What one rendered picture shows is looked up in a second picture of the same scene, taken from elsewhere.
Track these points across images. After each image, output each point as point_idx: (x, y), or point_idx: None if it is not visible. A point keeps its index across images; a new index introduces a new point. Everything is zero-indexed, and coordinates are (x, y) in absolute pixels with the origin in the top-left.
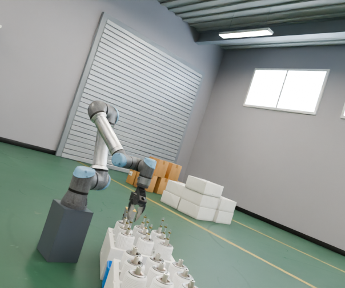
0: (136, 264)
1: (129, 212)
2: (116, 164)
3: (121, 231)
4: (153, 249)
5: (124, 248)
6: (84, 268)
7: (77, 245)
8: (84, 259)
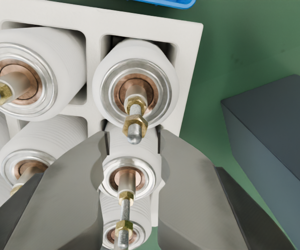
0: None
1: (194, 154)
2: None
3: (149, 151)
4: None
5: (137, 40)
6: (206, 79)
7: (254, 113)
8: (196, 126)
